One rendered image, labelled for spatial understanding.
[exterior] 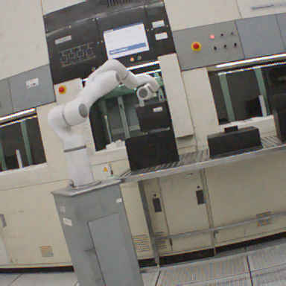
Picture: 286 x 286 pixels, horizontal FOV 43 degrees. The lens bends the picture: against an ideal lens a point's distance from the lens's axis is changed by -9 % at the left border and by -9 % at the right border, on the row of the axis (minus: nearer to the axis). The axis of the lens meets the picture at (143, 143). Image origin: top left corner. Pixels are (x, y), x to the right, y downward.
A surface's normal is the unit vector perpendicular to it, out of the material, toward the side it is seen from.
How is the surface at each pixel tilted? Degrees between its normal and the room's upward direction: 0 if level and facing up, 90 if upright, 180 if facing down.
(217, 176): 90
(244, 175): 90
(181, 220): 90
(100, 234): 90
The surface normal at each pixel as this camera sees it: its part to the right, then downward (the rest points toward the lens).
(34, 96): -0.17, 0.09
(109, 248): 0.56, -0.07
